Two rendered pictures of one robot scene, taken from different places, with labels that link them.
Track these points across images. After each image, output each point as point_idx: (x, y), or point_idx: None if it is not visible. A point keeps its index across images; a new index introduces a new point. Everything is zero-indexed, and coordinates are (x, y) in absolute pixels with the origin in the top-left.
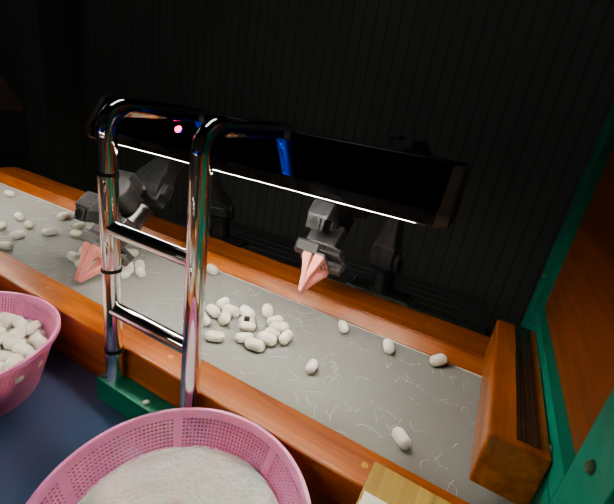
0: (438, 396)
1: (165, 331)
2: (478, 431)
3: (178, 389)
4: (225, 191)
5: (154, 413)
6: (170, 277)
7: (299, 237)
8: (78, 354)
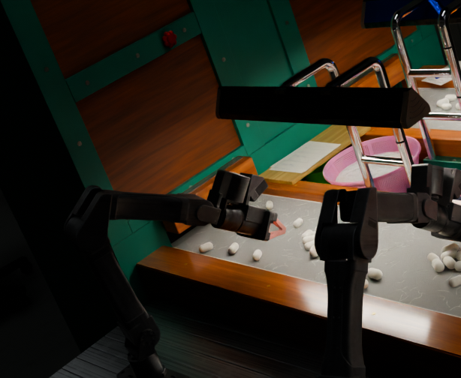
0: (227, 232)
1: (374, 156)
2: None
3: None
4: (323, 356)
5: (384, 174)
6: (405, 268)
7: (269, 211)
8: None
